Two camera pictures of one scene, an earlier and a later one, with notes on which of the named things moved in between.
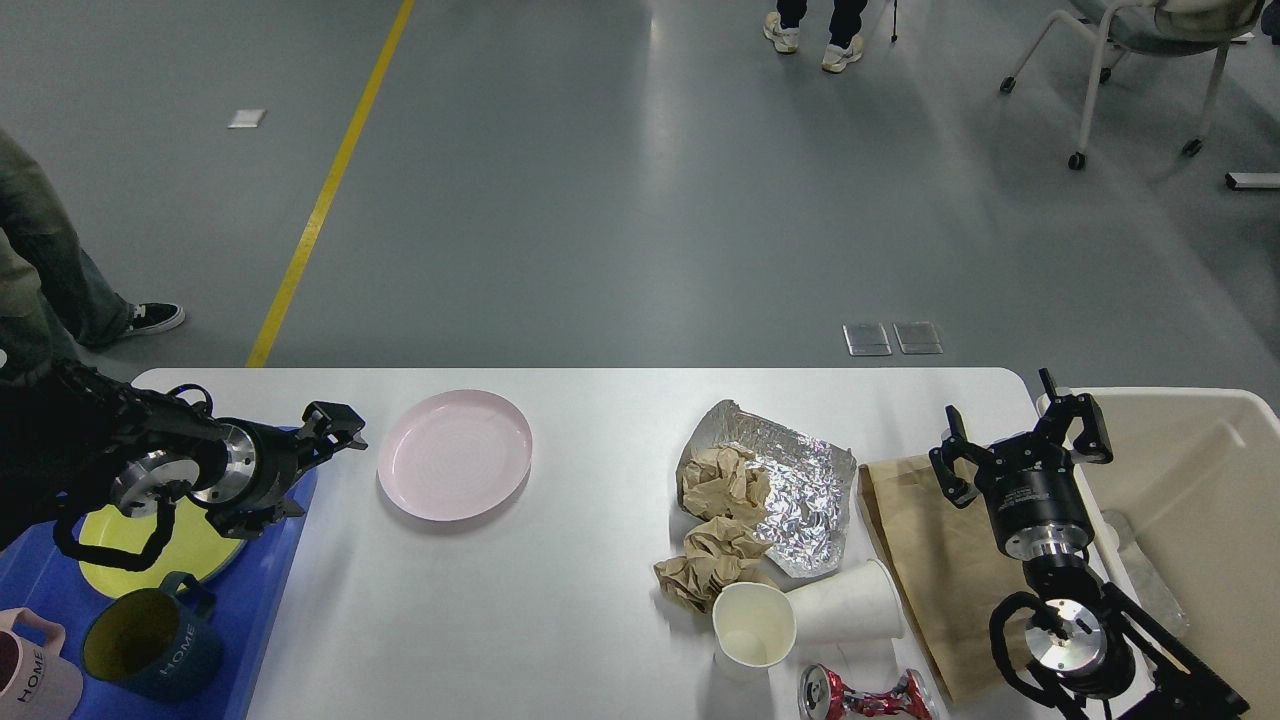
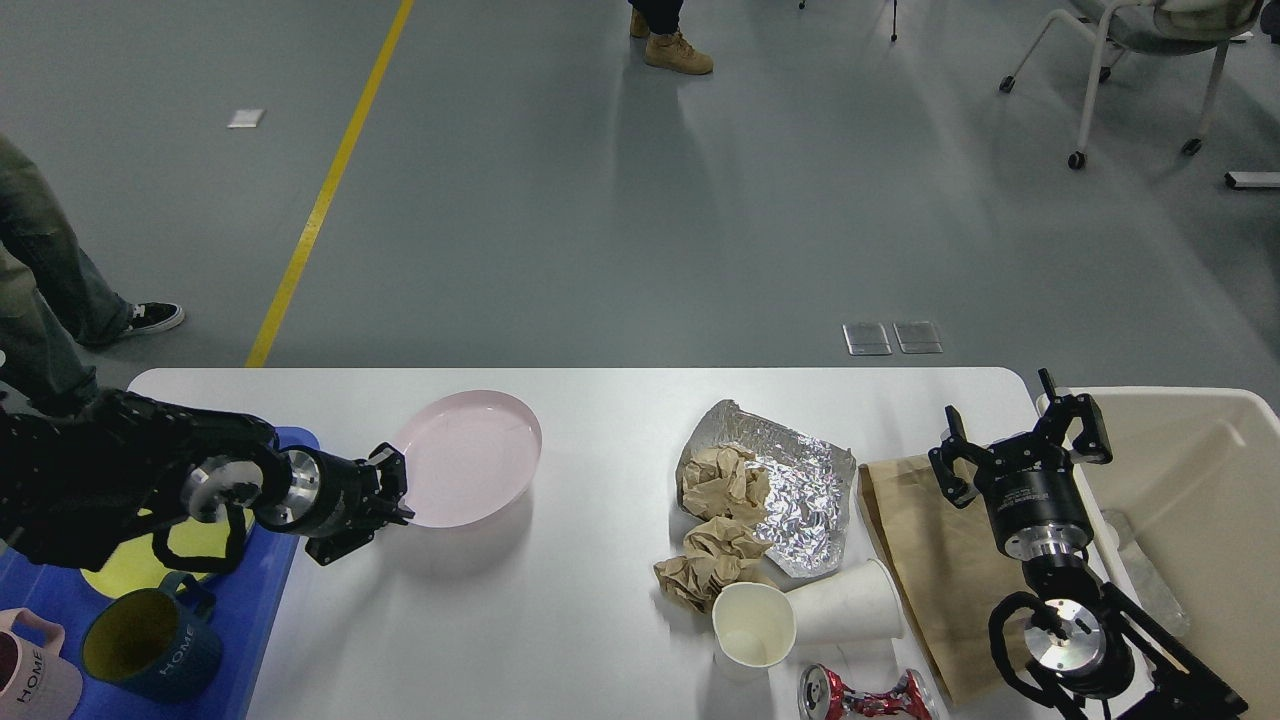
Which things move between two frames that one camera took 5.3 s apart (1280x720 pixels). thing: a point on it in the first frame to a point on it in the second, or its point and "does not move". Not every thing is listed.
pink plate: [454, 455] does not move
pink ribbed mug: [36, 683] does not move
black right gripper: [1028, 480] does not move
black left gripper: [253, 464] to [332, 501]
